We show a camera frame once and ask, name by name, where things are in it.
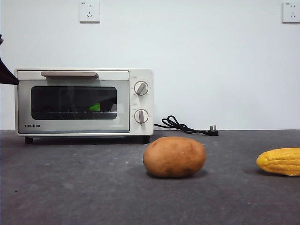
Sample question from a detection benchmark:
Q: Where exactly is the brown potato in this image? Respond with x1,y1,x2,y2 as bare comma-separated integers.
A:
143,136,207,178

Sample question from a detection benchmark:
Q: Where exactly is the white oven knob, upright grip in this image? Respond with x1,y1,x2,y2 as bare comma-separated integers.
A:
133,109,149,125

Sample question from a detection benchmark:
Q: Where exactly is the white toaster oven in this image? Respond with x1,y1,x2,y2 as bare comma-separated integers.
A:
14,68,155,145

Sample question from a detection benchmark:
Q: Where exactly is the yellow corn cob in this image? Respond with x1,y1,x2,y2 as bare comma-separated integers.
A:
255,147,300,177

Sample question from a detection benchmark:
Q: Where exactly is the glass oven door with handle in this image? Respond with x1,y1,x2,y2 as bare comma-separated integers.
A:
16,70,130,135

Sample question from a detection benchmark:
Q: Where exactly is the purple eggplant with green stem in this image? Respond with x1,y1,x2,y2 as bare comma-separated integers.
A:
89,98,117,113

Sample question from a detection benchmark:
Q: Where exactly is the metal wire oven rack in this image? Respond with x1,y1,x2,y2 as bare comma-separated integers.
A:
35,110,117,115

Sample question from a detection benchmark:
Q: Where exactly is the white oven knob, slanted grip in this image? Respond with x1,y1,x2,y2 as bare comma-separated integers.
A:
133,81,149,97

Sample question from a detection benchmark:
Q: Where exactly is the black power cable with plug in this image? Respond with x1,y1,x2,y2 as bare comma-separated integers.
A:
154,115,220,137

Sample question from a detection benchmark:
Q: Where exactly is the white wall socket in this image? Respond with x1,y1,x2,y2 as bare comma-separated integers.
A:
79,1,101,24
281,2,300,24

